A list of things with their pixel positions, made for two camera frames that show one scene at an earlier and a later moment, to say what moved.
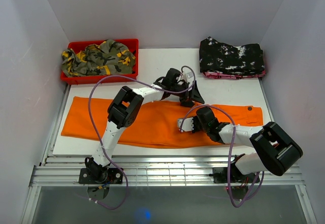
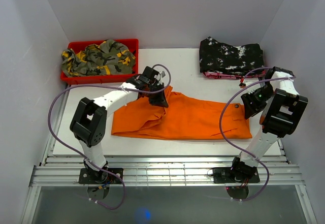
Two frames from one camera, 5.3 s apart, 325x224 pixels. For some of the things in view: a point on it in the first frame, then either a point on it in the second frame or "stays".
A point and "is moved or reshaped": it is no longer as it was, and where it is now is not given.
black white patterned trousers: x=218 y=57 stays
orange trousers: x=154 y=125 is moved or reshaped
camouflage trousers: x=109 y=57 stays
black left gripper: x=193 y=95 -> x=161 y=100
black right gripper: x=195 y=118 -> x=250 y=110
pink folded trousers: x=231 y=76 stays
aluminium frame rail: x=152 y=171 stays
